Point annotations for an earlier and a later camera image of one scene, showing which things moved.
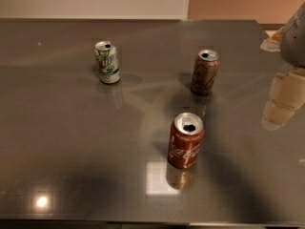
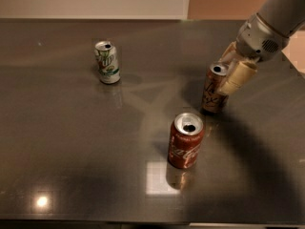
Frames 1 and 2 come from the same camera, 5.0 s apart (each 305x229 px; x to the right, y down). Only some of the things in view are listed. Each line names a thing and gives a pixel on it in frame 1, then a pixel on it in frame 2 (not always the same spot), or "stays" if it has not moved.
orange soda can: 205,71 to 216,91
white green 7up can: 108,62 stays
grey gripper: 295,45 to 258,39
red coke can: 186,139 stays
